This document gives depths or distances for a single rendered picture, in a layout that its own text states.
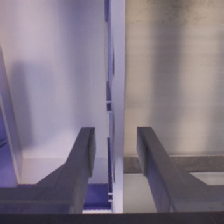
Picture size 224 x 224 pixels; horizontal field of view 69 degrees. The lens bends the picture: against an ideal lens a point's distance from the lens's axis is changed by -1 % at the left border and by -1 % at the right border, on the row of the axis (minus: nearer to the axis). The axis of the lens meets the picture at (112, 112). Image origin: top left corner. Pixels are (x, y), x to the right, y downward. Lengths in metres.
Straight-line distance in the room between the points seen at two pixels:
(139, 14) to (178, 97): 0.14
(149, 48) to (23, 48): 0.19
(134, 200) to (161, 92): 0.22
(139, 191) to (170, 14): 0.31
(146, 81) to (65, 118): 0.15
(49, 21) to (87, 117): 0.15
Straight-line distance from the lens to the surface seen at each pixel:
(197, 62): 0.29
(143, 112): 0.28
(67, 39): 0.27
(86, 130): 0.15
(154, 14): 0.28
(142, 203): 0.39
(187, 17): 0.29
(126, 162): 0.33
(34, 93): 0.29
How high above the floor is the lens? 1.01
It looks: 73 degrees down
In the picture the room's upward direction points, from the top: 179 degrees clockwise
